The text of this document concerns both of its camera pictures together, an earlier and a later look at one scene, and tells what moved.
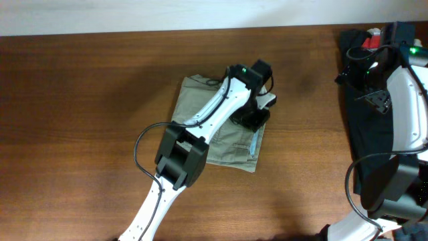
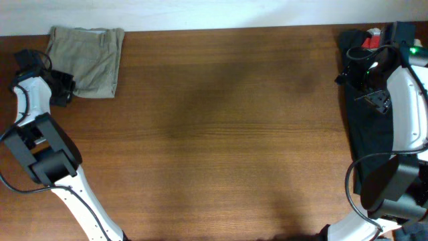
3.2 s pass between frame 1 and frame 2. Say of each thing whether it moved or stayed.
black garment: stayed
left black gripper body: moved
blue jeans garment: stayed
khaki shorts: moved
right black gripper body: stayed
